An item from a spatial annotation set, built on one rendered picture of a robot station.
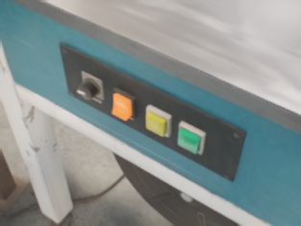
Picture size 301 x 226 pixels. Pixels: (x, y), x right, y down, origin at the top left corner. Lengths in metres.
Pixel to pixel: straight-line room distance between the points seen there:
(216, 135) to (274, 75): 0.09
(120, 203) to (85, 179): 0.13
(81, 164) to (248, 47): 0.88
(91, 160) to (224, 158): 0.81
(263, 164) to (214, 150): 0.06
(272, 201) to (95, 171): 0.79
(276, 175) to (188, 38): 0.17
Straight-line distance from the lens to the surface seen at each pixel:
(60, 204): 1.03
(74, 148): 1.31
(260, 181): 0.51
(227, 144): 0.48
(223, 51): 0.46
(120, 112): 0.53
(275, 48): 0.47
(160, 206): 1.07
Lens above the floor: 1.03
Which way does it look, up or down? 48 degrees down
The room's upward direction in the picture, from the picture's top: straight up
